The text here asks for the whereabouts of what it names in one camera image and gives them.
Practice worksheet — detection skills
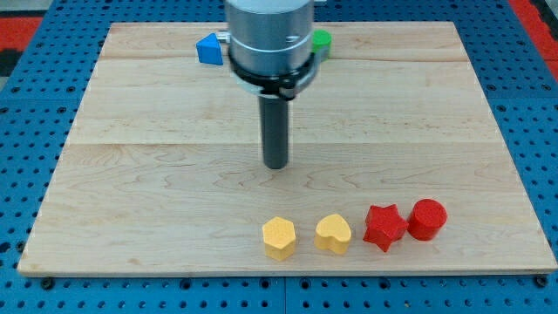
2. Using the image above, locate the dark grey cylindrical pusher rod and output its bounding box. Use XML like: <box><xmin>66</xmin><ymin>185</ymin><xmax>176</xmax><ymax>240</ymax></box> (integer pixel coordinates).
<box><xmin>258</xmin><ymin>97</ymin><xmax>289</xmax><ymax>169</ymax></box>

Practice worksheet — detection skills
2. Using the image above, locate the black clamp ring mount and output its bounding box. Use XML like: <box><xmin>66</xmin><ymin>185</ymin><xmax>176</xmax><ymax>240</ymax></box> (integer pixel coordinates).
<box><xmin>228</xmin><ymin>52</ymin><xmax>316</xmax><ymax>101</ymax></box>

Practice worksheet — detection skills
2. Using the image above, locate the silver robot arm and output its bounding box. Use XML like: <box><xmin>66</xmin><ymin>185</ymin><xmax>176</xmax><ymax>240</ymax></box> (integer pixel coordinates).
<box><xmin>224</xmin><ymin>0</ymin><xmax>329</xmax><ymax>170</ymax></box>

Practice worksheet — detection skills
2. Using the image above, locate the wooden board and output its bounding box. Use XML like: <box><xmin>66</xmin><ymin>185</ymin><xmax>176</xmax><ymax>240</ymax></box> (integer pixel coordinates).
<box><xmin>17</xmin><ymin>22</ymin><xmax>557</xmax><ymax>277</ymax></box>

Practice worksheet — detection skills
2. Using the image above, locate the red star block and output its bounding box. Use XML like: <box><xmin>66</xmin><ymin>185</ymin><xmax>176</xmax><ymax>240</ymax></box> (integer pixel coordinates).
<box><xmin>363</xmin><ymin>204</ymin><xmax>409</xmax><ymax>252</ymax></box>

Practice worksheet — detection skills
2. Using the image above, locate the green block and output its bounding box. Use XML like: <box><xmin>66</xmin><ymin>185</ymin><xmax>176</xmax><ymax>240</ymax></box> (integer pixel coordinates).
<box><xmin>312</xmin><ymin>29</ymin><xmax>332</xmax><ymax>61</ymax></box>

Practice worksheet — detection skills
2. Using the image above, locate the blue triangle block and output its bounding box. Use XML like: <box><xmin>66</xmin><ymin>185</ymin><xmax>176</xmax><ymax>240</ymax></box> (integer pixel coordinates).
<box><xmin>195</xmin><ymin>33</ymin><xmax>224</xmax><ymax>65</ymax></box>

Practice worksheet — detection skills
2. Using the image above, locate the yellow hexagon block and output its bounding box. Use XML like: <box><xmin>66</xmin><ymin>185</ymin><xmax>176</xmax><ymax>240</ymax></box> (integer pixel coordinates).
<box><xmin>262</xmin><ymin>216</ymin><xmax>296</xmax><ymax>261</ymax></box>

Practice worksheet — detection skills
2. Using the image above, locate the yellow heart block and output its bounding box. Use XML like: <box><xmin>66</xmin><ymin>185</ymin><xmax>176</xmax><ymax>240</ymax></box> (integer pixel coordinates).
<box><xmin>314</xmin><ymin>214</ymin><xmax>352</xmax><ymax>255</ymax></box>

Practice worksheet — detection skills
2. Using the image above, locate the red cylinder block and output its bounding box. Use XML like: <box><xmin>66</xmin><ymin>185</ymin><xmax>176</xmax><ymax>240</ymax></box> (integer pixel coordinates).
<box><xmin>407</xmin><ymin>199</ymin><xmax>447</xmax><ymax>241</ymax></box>

